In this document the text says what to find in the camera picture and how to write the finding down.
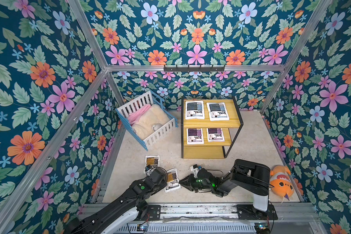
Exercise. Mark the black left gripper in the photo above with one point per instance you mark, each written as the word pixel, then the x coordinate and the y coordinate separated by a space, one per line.
pixel 164 182

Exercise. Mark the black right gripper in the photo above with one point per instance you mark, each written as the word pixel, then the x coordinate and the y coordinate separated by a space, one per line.
pixel 190 181

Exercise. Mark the yellow label coffee bag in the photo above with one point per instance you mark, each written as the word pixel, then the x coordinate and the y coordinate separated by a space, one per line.
pixel 172 181
pixel 152 161

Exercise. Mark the purple label coffee bag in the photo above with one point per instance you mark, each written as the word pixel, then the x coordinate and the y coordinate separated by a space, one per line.
pixel 194 136
pixel 215 135

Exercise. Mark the grey label coffee bag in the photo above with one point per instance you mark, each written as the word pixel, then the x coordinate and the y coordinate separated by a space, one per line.
pixel 194 110
pixel 217 111

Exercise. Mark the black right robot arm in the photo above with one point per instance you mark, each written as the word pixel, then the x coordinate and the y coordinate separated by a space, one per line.
pixel 253 177

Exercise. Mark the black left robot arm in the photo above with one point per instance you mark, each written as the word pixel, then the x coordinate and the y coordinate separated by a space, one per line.
pixel 130 205

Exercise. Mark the yellow wooden three-tier shelf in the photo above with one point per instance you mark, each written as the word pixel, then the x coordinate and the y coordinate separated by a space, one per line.
pixel 211 150

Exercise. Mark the white and blue toy crib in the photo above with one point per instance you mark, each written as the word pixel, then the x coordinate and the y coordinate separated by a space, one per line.
pixel 147 98

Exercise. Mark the cream fluffy blanket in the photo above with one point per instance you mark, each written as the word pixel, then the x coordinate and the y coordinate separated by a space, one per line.
pixel 151 121

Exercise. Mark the pink blanket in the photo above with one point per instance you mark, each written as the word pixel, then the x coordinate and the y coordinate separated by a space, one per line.
pixel 135 116

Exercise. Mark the orange plush fish toy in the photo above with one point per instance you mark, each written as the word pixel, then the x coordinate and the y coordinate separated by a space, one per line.
pixel 280 182

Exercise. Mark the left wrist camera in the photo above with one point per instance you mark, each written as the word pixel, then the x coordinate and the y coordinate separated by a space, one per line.
pixel 148 169

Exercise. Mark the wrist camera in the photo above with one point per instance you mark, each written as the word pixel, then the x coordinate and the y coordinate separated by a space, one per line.
pixel 148 169
pixel 195 169

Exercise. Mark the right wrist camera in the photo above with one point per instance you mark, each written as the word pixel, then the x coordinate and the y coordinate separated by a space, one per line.
pixel 195 169

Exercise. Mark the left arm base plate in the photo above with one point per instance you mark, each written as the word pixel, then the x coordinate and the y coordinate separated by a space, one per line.
pixel 149 213

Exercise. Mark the white perforated cable tray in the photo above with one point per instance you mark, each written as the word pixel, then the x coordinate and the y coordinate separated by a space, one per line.
pixel 191 228

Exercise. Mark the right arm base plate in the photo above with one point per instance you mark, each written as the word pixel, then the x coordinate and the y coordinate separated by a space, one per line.
pixel 248 212

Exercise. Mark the black wall hook rail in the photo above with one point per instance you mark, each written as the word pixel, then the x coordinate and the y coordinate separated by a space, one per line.
pixel 193 68

